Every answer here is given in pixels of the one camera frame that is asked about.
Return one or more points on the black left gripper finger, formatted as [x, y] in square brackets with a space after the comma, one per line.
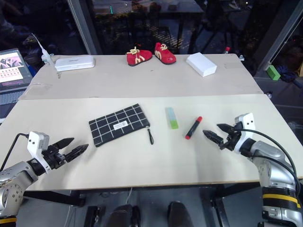
[64, 142]
[77, 151]

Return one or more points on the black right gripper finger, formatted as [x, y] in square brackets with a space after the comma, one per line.
[214, 137]
[226, 128]

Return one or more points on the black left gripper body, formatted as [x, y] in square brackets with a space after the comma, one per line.
[53, 158]

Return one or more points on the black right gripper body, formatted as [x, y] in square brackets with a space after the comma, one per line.
[233, 142]

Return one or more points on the red and black marker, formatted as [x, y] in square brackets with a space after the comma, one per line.
[193, 127]

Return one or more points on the black grid pencil pouch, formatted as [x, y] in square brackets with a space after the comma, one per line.
[111, 123]

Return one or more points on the green eraser block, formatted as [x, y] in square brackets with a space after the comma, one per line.
[172, 119]

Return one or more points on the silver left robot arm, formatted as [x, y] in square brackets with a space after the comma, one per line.
[14, 179]

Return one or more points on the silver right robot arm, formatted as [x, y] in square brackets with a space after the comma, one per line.
[272, 163]

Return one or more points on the flat white plastic case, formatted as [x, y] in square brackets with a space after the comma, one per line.
[74, 63]

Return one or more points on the laptop computer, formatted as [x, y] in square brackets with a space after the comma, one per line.
[11, 68]

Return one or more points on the white cardboard box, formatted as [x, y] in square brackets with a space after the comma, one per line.
[201, 63]

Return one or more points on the blue bundled object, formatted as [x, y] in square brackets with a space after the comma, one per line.
[287, 73]

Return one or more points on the white clamped handheld gadget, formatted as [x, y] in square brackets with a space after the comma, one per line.
[46, 56]

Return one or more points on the red shoe with yellow M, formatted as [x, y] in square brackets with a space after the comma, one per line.
[165, 55]

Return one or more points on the red shoe with tied lace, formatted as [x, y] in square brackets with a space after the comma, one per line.
[142, 56]

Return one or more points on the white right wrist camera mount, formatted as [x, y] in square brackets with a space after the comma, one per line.
[247, 125]

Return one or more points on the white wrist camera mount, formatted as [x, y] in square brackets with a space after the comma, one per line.
[247, 125]
[34, 143]

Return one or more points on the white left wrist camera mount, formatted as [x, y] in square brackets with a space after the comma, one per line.
[34, 143]

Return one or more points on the grey metal window post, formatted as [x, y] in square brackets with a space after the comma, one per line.
[85, 26]

